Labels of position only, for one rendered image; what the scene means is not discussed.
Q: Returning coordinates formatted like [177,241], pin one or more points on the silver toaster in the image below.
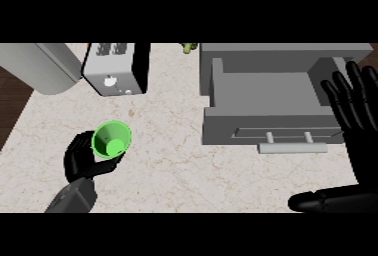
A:
[115,70]

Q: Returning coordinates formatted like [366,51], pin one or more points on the green cup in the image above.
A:
[113,139]

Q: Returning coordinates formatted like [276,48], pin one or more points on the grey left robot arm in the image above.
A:
[73,198]

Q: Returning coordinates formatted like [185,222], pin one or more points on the grey drawer front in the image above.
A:
[267,128]

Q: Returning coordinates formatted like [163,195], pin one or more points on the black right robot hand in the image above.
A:
[360,140]

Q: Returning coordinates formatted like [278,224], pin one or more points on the grey open drawer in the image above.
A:
[268,96]

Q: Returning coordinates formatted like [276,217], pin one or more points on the green plant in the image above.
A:
[190,47]

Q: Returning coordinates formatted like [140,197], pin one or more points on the pale grey cylindrical appliance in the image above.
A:
[42,66]

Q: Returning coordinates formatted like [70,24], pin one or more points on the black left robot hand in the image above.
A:
[82,162]

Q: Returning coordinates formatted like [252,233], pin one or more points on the grey cabinet body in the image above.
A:
[281,55]

